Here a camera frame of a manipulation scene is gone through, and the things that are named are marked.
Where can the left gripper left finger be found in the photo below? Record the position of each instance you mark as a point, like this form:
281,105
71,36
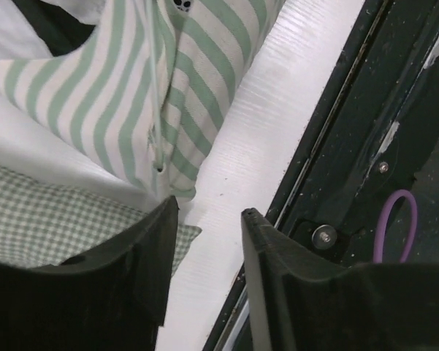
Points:
112,297

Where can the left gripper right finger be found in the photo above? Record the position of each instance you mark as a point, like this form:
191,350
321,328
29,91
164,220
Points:
300,301

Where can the green striped pet tent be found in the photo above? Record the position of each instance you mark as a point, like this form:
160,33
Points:
145,99

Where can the green checkered cushion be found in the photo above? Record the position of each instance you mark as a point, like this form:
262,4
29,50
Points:
46,224

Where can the black mounting rail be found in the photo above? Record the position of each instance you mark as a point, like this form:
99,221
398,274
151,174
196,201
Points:
363,185

